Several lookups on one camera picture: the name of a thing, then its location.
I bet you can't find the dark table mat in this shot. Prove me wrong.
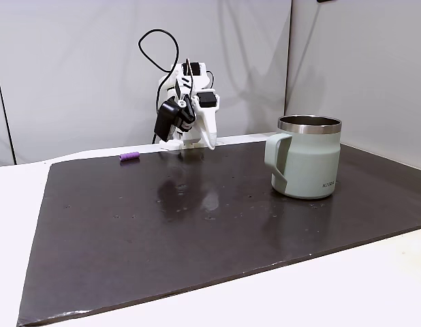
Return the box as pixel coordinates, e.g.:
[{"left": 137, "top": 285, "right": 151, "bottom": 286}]
[{"left": 16, "top": 139, "right": 421, "bottom": 327}]

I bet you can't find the black camera box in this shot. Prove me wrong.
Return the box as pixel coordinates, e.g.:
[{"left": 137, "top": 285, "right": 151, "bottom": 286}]
[{"left": 153, "top": 94, "right": 197, "bottom": 142}]

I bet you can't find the black cable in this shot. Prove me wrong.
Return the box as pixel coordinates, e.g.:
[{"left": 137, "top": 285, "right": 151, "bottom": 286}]
[{"left": 138, "top": 29, "right": 217, "bottom": 144}]

